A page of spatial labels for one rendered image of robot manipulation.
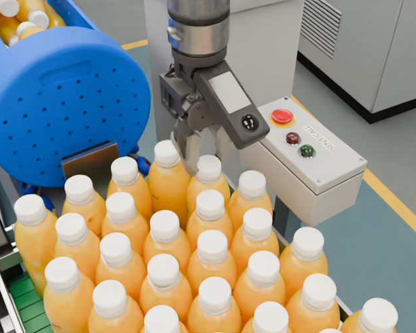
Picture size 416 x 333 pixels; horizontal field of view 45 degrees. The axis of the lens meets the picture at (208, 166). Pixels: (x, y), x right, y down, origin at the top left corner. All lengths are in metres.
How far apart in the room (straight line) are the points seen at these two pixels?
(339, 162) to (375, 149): 1.76
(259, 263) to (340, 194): 0.23
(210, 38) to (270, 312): 0.33
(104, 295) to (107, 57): 0.39
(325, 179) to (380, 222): 1.48
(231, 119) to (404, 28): 1.86
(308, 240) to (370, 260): 1.43
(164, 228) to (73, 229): 0.12
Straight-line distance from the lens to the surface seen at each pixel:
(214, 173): 0.75
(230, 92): 0.64
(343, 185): 0.80
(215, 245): 0.66
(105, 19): 3.55
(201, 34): 0.61
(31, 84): 0.82
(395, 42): 2.44
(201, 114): 0.68
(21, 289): 0.92
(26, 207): 0.74
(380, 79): 2.52
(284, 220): 0.94
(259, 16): 1.20
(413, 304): 2.03
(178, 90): 0.68
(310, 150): 0.79
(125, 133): 0.94
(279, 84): 1.34
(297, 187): 0.80
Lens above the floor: 1.63
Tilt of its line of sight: 44 degrees down
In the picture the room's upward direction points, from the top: straight up
